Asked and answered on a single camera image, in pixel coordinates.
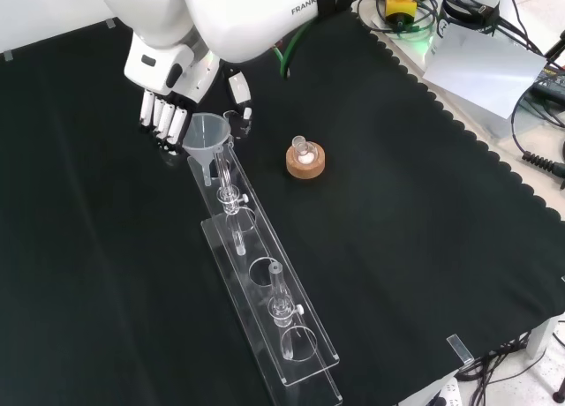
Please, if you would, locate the round-bottom glass flask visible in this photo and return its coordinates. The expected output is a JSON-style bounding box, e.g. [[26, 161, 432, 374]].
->
[[290, 135, 320, 166]]

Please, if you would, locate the black power adapter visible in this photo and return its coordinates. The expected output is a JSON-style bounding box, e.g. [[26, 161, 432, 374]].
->
[[529, 65, 565, 103]]

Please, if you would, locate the white table leg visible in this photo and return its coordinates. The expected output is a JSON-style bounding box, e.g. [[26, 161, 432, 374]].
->
[[526, 310, 565, 361]]

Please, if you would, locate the white power strip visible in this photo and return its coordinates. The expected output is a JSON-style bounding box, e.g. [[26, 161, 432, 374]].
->
[[422, 376, 465, 406]]

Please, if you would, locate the yellow stop button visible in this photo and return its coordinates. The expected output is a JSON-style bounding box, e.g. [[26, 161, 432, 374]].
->
[[384, 0, 418, 28]]

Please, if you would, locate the black cylindrical base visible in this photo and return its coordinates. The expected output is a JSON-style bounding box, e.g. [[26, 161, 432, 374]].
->
[[438, 0, 507, 33]]

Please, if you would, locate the black cloth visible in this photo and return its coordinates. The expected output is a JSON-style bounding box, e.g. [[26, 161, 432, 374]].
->
[[0, 2, 565, 406]]

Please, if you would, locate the translucent plastic funnel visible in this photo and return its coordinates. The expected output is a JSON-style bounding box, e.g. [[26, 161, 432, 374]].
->
[[181, 112, 233, 187]]

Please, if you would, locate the pale board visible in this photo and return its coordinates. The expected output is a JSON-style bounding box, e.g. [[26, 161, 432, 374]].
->
[[422, 24, 549, 121]]

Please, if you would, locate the clear acrylic funnel stand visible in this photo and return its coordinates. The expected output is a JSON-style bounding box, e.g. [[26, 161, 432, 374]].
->
[[186, 144, 344, 406]]

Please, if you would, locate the clear plastic clip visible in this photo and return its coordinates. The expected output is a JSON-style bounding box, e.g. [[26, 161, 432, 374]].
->
[[446, 333, 474, 365]]

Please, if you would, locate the green cable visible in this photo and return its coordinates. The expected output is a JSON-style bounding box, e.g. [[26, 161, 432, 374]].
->
[[279, 19, 317, 79]]

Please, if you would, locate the black looped cable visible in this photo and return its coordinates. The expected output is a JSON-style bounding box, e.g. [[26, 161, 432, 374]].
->
[[356, 0, 443, 40]]

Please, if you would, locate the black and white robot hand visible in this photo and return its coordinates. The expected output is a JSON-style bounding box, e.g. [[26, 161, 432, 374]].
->
[[123, 31, 255, 156]]

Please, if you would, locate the cork ring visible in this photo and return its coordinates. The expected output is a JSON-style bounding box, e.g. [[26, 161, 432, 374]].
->
[[285, 143, 332, 180]]

